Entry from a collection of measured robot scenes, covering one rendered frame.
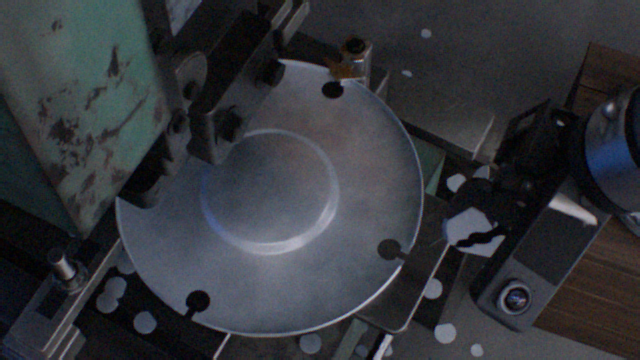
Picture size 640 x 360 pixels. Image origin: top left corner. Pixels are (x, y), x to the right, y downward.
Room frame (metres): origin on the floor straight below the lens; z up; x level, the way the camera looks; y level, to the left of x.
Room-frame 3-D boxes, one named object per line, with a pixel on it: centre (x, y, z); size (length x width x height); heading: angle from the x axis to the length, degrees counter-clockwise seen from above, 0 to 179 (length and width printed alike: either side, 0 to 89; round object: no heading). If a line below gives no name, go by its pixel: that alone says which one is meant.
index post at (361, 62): (0.53, -0.03, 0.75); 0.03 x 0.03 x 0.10; 62
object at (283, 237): (0.38, 0.05, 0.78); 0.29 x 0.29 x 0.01
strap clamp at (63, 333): (0.29, 0.24, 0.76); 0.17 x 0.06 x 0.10; 152
